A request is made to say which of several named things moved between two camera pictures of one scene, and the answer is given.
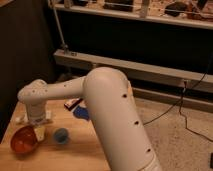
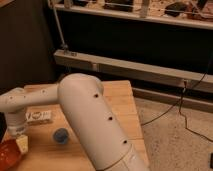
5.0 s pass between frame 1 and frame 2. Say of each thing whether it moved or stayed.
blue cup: stayed
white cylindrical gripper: moved
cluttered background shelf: stayed
